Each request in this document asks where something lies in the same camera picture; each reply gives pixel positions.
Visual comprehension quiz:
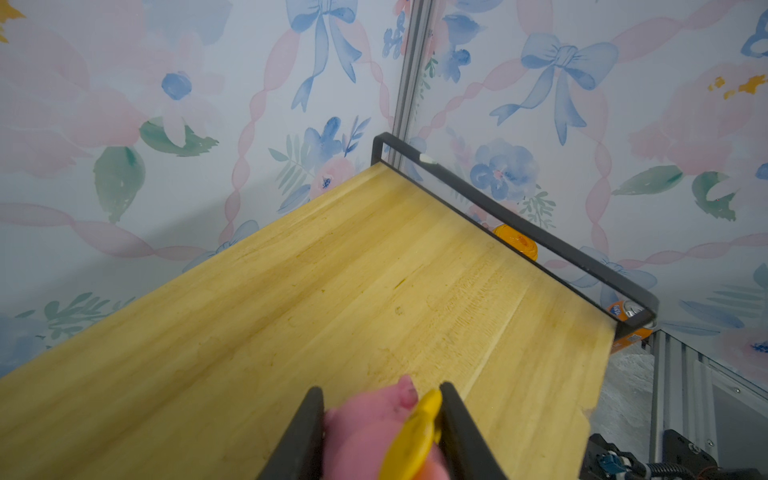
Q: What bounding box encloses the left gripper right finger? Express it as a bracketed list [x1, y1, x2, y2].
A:
[438, 382, 507, 480]

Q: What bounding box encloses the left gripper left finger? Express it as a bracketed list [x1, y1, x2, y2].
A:
[256, 386, 325, 480]

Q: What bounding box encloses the sunflower pink bear toy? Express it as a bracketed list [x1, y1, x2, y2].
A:
[322, 375, 450, 479]

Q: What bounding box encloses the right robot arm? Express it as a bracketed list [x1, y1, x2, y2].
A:
[579, 429, 767, 480]

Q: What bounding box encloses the orange soda can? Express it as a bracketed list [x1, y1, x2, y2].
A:
[606, 299, 657, 354]

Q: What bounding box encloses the wooden three-tier shelf black frame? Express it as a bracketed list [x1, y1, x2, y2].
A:
[1, 133, 659, 479]

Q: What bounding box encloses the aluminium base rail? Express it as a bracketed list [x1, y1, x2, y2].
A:
[650, 331, 767, 479]

